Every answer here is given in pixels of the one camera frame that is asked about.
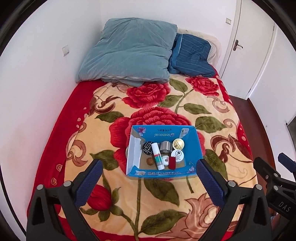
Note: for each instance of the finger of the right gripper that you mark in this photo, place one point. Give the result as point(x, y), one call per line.
point(268, 173)
point(287, 162)

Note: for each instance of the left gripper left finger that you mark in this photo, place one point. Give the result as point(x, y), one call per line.
point(43, 222)

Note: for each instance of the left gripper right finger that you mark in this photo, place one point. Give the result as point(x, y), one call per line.
point(254, 222)

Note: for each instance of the white cream jar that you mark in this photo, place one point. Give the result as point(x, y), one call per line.
point(178, 154)

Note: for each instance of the red small box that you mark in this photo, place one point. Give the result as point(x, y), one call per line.
point(172, 163)

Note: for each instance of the brown walnut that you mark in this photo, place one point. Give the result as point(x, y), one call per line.
point(150, 161)

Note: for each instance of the black round patterned tin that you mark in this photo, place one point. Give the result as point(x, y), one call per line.
point(147, 148)

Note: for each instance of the blue cardboard box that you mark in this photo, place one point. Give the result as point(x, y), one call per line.
point(137, 166)

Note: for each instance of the small white oval object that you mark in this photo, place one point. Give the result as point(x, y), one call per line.
point(165, 160)

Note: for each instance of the silver metal tin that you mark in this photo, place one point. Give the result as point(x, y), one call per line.
point(165, 147)

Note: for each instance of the white tube with green label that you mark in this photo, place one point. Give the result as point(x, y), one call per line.
point(157, 156)

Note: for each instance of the cream white pillow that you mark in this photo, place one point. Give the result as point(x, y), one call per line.
point(215, 51)

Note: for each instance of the white door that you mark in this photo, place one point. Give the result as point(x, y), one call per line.
point(255, 31)

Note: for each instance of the dark blue striped pillow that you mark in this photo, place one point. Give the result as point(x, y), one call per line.
point(189, 56)

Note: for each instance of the grey-blue pillow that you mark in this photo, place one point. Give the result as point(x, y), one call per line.
point(132, 51)

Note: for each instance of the brass door handle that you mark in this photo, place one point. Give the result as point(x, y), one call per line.
point(236, 45)

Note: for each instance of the wall light switch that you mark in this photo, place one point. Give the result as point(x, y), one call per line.
point(65, 50)

